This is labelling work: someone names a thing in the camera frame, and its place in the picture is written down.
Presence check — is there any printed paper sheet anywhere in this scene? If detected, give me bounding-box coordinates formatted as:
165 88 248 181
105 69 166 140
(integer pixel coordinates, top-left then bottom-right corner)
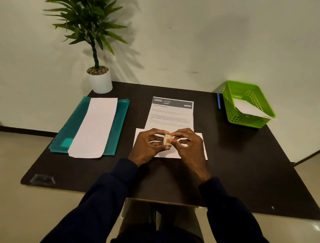
144 96 194 133

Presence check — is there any person's left hand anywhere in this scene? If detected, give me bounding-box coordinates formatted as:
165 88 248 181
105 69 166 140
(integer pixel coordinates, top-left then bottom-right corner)
128 128 172 167

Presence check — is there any green plastic basket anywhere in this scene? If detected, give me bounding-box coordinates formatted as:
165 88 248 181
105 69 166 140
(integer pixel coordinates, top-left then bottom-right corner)
222 80 276 129

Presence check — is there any white plant pot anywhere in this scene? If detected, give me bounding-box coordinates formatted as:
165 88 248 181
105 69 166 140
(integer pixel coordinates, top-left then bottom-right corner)
86 66 113 94

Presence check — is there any white folded envelope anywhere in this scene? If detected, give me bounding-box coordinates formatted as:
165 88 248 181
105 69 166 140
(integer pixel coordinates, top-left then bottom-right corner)
232 98 275 120

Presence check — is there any white envelope with open flap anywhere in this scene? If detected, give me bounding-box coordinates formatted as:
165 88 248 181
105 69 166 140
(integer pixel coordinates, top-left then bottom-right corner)
133 128 208 161

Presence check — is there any clear plastic wrapper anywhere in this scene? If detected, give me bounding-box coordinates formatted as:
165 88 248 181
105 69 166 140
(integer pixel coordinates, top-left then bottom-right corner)
29 174 56 186

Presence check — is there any person's right forearm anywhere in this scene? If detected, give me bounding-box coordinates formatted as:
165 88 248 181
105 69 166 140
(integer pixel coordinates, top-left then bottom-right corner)
198 176 270 243

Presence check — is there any person's left forearm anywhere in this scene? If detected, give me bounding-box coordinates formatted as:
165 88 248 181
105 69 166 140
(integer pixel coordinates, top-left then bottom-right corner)
41 158 139 243

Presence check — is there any long white envelope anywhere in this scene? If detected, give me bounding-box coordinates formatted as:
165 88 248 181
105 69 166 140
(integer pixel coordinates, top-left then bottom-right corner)
68 98 118 159

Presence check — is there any green artificial plant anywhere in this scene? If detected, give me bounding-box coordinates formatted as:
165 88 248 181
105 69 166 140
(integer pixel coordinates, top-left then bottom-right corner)
43 0 128 70

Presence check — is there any person's right hand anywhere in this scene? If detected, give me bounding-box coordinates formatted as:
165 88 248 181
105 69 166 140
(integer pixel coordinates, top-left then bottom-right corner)
169 128 212 183

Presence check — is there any teal plastic folder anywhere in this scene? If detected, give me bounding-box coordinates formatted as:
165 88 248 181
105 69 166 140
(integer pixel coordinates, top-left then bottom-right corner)
48 96 130 156

